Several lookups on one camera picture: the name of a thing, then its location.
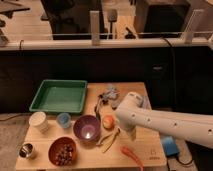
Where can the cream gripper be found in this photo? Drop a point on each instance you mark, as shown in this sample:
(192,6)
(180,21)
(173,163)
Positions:
(133,134)

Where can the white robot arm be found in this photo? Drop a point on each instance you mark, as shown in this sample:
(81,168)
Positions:
(195,128)

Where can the orange carrot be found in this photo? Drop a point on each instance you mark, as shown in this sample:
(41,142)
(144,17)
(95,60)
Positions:
(126,151)

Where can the orange apple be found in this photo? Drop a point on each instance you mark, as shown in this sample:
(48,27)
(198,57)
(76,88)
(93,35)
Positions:
(108,122)

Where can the blue sponge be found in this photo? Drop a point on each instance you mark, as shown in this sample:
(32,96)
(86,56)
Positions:
(144,104)

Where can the grey block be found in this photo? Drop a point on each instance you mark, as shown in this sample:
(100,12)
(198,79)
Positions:
(115,104)

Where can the purple bowl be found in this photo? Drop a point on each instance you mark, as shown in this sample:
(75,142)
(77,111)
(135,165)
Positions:
(87,128)

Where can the small blue cup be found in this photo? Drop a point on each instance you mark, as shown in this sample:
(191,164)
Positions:
(64,120)

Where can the red bowl with beads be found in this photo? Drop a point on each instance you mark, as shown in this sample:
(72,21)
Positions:
(62,152)

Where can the green plastic tray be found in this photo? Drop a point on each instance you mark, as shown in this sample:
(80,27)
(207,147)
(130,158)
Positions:
(57,96)

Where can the white paper cup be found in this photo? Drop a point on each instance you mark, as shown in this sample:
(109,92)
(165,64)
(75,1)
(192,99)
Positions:
(39,121)

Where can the small metal cup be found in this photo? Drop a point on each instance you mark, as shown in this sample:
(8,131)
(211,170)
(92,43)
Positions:
(27,151)

